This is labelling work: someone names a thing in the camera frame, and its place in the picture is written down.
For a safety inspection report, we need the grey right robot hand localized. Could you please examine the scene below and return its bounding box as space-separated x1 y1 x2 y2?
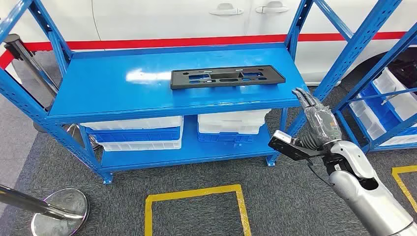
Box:
292 87 343 144

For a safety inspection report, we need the black plastic bumper part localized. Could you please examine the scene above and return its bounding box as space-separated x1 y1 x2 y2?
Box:
170 65 286 90

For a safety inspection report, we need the blue metal shelf rack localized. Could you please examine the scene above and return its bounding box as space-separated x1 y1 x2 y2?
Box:
333 23 417 154
0 0 405 185

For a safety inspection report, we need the white plastic bin stack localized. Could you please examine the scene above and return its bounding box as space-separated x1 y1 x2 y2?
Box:
197 109 271 135

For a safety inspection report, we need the red barrier belt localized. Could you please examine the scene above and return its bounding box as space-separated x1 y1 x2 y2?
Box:
0 30 408 71

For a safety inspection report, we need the white car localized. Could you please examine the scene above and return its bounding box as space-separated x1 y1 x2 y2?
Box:
0 0 417 87

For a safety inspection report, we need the chrome stanchion with black top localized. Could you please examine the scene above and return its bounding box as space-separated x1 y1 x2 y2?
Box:
3 33 102 151

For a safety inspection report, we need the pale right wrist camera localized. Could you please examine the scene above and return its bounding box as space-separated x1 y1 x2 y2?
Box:
268 130 315 162

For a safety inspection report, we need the thin black camera cable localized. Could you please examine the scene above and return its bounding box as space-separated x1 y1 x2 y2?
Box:
307 163 333 187

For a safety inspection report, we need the white car door handle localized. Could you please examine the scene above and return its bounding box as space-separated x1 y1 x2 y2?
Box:
255 0 290 14
209 3 244 16

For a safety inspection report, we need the chrome stanchion post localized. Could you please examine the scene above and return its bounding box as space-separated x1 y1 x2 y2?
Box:
0 184 90 236

